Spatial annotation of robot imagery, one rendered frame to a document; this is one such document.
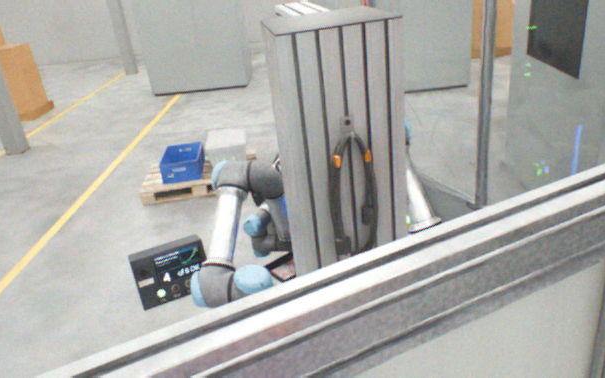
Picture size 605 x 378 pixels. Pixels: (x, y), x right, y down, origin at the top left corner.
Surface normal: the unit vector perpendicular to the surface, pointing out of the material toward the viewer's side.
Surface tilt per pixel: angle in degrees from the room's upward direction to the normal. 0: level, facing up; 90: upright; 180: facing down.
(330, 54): 90
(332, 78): 90
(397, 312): 90
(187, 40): 90
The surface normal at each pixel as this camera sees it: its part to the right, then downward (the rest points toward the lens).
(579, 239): 0.43, 0.34
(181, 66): -0.02, 0.43
